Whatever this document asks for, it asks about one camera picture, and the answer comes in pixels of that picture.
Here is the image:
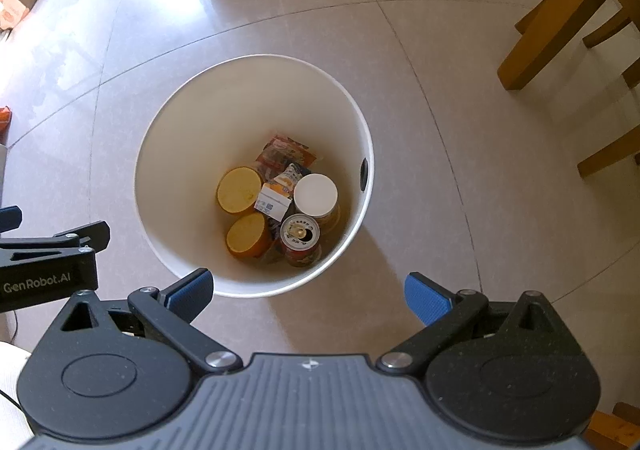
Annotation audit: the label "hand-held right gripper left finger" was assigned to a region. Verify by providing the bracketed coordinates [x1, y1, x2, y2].
[59, 267, 246, 373]

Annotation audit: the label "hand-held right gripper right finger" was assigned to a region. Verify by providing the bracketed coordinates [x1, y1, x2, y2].
[375, 272, 557, 373]

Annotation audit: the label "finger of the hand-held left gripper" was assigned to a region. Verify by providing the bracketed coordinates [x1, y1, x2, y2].
[0, 221, 111, 255]
[0, 206, 24, 233]

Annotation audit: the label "orange paper cup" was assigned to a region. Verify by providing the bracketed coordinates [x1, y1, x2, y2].
[225, 212, 279, 261]
[215, 166, 265, 216]

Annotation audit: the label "white round bin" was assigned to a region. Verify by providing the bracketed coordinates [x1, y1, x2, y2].
[133, 54, 375, 299]

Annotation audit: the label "dark snack packet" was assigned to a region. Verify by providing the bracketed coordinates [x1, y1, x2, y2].
[265, 217, 284, 255]

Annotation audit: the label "red drink can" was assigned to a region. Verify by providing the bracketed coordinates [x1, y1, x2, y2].
[278, 213, 322, 267]

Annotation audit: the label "white orange yogurt carton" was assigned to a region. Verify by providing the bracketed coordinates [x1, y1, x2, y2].
[253, 163, 307, 220]

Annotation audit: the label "white lidded plastic cup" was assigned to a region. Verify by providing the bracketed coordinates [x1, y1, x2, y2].
[292, 173, 342, 236]

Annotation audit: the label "pink snack wrapper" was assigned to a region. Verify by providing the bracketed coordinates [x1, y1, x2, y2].
[255, 133, 319, 181]

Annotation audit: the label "white clothing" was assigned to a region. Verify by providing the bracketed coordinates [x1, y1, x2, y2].
[0, 340, 34, 450]

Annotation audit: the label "wooden furniture leg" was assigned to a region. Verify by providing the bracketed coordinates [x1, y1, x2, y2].
[584, 401, 640, 450]

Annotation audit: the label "wooden chair legs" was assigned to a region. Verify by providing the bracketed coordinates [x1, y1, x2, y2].
[497, 0, 640, 179]

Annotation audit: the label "black cable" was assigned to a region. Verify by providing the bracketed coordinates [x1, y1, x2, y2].
[0, 387, 27, 417]

